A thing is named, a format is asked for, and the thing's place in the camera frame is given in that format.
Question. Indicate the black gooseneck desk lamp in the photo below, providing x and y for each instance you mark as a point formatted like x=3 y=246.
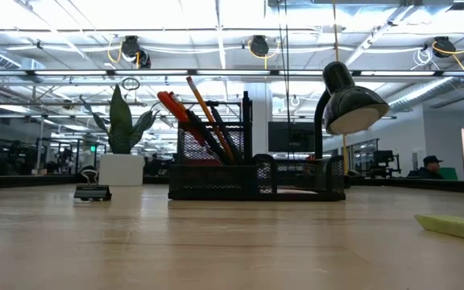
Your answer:
x=349 y=104

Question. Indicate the green eraser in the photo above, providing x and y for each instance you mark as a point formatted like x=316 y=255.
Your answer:
x=457 y=226

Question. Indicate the white plant pot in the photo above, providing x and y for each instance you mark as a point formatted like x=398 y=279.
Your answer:
x=121 y=171

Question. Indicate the seated person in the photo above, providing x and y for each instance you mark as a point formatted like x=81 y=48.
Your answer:
x=431 y=167

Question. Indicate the black monitor cart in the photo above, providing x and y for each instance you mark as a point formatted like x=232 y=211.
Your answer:
x=383 y=157

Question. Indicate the black mesh desk organizer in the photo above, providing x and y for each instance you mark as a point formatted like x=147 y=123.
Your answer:
x=210 y=183

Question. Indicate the distant person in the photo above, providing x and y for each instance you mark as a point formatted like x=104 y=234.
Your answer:
x=153 y=161

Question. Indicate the black monitor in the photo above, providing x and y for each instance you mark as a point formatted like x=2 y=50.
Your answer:
x=291 y=137

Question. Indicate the green snake plant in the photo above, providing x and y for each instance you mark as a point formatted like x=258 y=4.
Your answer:
x=120 y=121

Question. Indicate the black binder clip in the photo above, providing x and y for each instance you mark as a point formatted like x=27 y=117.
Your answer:
x=92 y=192

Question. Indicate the green chair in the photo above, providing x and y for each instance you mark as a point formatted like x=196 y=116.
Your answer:
x=450 y=174

